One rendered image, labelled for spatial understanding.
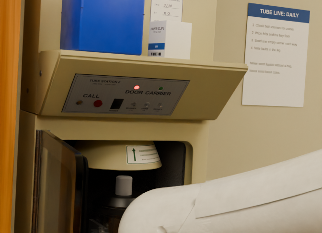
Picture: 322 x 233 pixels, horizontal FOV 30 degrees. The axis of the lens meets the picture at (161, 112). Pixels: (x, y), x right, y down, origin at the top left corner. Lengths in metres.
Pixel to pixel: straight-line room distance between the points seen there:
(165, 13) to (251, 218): 0.57
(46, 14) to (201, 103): 0.29
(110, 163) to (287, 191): 0.56
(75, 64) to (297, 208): 0.46
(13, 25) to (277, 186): 0.48
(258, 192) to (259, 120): 1.14
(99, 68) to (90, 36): 0.05
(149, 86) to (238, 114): 0.73
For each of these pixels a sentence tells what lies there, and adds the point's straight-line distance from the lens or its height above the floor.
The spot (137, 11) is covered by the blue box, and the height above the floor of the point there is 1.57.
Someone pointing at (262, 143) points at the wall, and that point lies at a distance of 1.70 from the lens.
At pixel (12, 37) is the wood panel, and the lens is 0.87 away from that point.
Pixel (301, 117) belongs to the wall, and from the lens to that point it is 1.77.
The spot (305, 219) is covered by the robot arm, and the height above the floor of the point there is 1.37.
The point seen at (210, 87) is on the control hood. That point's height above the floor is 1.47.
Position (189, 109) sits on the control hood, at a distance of 1.02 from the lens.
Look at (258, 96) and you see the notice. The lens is 1.67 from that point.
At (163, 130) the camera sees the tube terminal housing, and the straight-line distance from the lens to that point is 1.05.
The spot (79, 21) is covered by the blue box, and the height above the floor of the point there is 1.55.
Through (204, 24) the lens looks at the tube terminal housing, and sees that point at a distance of 1.08.
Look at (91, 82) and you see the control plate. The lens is 0.91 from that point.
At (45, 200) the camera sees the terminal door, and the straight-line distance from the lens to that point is 0.87.
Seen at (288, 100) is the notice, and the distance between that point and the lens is 1.74.
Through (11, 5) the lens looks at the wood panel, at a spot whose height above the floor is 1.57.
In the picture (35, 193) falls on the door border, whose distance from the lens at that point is 0.97.
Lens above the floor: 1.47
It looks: 3 degrees down
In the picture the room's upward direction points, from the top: 3 degrees clockwise
